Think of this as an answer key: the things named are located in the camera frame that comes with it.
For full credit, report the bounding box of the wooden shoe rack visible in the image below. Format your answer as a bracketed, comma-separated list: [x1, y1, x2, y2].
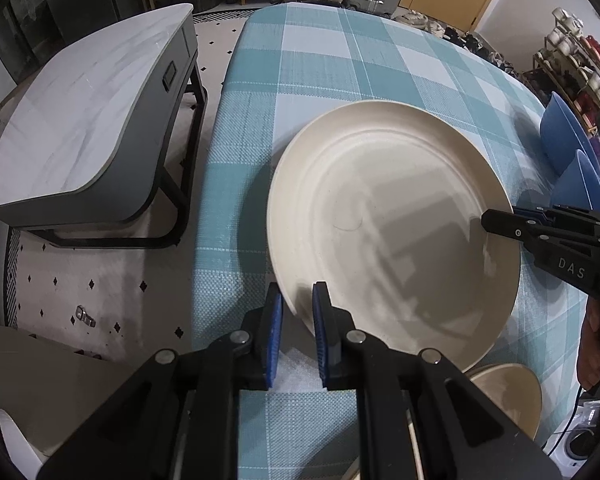
[533, 8, 600, 136]

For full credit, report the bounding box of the teal plaid tablecloth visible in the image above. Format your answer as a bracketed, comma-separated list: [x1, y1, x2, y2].
[192, 3, 586, 479]

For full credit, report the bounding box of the small cream plate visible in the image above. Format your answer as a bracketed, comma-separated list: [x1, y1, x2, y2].
[467, 363, 543, 440]

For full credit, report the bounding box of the right hand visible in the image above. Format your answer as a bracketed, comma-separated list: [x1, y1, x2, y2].
[577, 297, 600, 391]

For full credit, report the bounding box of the blue bowl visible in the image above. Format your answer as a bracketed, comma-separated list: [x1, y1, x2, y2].
[540, 92, 600, 177]
[550, 150, 600, 212]

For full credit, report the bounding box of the large cream plate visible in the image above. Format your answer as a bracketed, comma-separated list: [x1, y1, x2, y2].
[266, 101, 520, 370]

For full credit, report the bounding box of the marble top coffee table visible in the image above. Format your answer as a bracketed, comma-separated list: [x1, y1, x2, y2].
[0, 3, 208, 249]

